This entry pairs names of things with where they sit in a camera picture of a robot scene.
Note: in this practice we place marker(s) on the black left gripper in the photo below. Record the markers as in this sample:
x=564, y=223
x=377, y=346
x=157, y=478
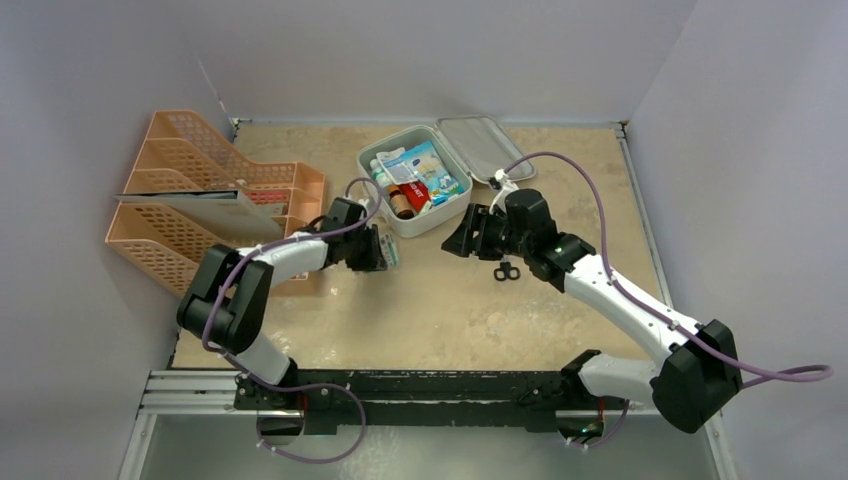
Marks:
x=373, y=260

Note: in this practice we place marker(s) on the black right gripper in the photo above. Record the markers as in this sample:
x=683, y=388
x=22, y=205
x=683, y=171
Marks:
x=481, y=232

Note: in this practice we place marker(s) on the black handled scissors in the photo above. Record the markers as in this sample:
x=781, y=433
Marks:
x=505, y=271

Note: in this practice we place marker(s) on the brown orange-capped bottle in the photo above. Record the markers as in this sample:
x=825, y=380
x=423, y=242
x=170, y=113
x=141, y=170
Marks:
x=399, y=203

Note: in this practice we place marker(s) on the red first aid pouch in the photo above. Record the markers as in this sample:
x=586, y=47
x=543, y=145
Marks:
x=416, y=194

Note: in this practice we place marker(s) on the white green-label bottle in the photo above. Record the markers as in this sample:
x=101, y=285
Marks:
x=379, y=174

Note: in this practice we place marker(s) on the blue cotton swab bag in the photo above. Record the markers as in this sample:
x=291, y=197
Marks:
x=431, y=171

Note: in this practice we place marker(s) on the blue white gauze packet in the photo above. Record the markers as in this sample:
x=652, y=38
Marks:
x=396, y=166

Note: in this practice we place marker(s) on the colourful plaster box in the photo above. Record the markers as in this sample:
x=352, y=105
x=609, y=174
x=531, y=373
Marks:
x=389, y=250

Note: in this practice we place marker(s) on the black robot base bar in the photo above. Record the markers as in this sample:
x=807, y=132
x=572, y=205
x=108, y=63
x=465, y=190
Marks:
x=536, y=401

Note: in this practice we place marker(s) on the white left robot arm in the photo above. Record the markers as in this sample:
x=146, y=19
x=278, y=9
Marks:
x=225, y=304

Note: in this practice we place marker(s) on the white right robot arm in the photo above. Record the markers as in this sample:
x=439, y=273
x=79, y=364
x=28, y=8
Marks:
x=682, y=377

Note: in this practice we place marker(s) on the grey medicine kit box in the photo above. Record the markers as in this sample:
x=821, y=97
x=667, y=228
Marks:
x=446, y=160

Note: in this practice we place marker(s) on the grey folder in rack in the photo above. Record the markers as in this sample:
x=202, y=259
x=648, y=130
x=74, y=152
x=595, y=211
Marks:
x=229, y=214

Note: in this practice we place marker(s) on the orange plastic file rack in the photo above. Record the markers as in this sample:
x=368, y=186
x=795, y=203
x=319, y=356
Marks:
x=190, y=188

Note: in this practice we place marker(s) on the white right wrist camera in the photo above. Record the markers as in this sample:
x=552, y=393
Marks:
x=503, y=186

